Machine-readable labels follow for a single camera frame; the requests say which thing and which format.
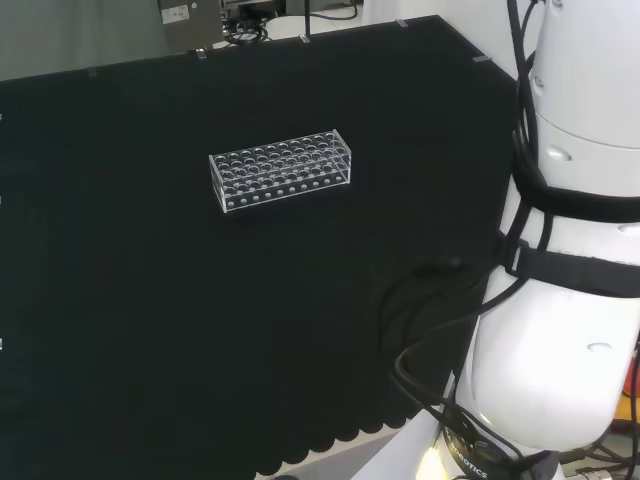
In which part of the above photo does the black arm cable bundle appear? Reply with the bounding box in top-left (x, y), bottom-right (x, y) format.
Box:
top-left (378, 0), bottom-right (557, 474)

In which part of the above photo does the black bench cloth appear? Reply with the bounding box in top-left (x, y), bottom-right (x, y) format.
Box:
top-left (0, 13), bottom-right (521, 480)

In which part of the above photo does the clear acrylic test tube rack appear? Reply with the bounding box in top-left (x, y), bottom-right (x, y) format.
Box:
top-left (208, 129), bottom-right (354, 215)

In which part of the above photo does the black cable tangle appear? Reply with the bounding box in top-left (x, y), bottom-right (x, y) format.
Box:
top-left (222, 17), bottom-right (272, 50)

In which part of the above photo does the grey cabinet with label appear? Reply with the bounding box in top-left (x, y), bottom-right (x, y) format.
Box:
top-left (158, 0), bottom-right (224, 55)

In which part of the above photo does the yellow stop button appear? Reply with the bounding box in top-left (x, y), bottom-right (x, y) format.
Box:
top-left (619, 347), bottom-right (640, 424)

